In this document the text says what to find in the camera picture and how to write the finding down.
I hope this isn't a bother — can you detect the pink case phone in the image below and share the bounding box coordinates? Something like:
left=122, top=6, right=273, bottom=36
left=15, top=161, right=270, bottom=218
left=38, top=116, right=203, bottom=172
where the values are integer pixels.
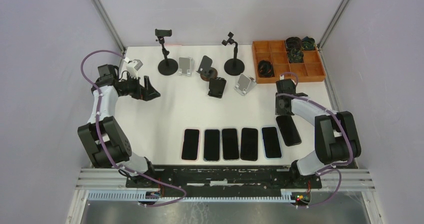
left=181, top=129, right=200, bottom=161

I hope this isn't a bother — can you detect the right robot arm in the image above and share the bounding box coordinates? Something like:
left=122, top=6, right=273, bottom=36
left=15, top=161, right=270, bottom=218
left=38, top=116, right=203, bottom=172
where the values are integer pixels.
left=275, top=79, right=362, bottom=188

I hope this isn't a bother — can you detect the tall black phone stand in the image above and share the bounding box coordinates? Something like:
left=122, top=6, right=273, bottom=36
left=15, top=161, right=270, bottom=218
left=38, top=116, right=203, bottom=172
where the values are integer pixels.
left=154, top=29, right=179, bottom=76
left=221, top=32, right=245, bottom=76

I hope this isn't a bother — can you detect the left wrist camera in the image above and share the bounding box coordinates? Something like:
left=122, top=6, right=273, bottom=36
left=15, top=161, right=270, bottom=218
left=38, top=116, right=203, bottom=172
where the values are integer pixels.
left=123, top=57, right=143, bottom=79

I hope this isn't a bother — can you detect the clear case phone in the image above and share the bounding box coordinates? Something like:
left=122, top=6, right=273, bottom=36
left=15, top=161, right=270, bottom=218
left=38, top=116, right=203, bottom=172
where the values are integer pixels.
left=203, top=129, right=221, bottom=162

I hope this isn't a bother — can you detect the black phone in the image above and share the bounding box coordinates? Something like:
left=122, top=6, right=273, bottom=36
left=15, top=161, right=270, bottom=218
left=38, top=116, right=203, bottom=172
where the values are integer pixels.
left=221, top=128, right=240, bottom=161
left=240, top=127, right=259, bottom=162
left=276, top=115, right=302, bottom=147

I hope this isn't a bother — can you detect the black mounting base plate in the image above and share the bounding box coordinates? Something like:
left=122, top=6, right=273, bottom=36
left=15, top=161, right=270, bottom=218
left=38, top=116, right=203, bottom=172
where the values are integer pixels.
left=119, top=165, right=322, bottom=198

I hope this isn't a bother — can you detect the black cable coil front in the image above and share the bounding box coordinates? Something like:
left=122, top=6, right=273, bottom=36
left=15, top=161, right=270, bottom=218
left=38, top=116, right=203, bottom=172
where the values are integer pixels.
left=257, top=59, right=275, bottom=78

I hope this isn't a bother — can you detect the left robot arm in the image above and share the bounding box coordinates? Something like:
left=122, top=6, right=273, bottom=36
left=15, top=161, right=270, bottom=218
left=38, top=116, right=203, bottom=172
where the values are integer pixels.
left=77, top=64, right=161, bottom=188

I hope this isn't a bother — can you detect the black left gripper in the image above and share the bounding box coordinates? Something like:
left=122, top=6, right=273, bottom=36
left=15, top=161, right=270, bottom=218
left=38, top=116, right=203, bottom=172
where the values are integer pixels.
left=119, top=73, right=160, bottom=102

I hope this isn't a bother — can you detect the clear acrylic phone stand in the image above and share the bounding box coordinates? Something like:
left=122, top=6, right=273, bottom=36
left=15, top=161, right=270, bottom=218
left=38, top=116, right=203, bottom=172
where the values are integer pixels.
left=177, top=57, right=195, bottom=77

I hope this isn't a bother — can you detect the white slotted cable duct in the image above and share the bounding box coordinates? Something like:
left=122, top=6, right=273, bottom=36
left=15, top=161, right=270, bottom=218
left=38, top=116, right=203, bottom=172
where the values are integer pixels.
left=87, top=190, right=301, bottom=204

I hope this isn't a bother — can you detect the small black folding stand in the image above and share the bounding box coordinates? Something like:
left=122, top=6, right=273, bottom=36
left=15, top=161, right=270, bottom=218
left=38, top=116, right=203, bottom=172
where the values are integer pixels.
left=207, top=77, right=227, bottom=99

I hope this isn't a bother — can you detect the white case phone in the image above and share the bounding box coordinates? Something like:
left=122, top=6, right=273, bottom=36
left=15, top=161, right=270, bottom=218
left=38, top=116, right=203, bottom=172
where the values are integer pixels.
left=261, top=126, right=283, bottom=159

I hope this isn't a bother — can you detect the silver metal phone stand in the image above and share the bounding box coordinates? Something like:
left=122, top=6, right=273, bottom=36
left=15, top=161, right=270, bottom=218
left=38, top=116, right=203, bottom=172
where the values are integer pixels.
left=234, top=73, right=257, bottom=96

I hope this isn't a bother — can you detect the wooden compartment tray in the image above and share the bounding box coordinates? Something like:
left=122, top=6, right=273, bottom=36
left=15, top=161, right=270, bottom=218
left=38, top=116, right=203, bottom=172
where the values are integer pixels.
left=251, top=40, right=326, bottom=84

